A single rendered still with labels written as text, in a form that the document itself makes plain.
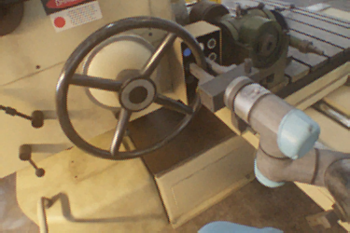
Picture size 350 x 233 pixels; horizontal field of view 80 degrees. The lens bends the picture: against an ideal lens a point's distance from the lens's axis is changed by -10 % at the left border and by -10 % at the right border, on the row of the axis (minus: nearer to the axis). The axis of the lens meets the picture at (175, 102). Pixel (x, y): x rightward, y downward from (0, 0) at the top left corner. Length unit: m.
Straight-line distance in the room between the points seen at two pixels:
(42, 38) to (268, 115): 0.57
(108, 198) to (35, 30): 0.87
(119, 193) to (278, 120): 0.97
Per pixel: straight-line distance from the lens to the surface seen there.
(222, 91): 0.47
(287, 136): 0.40
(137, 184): 1.23
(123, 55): 0.60
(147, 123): 1.49
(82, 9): 0.67
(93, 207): 1.26
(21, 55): 0.70
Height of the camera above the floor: 1.60
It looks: 38 degrees down
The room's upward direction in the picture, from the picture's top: 9 degrees counter-clockwise
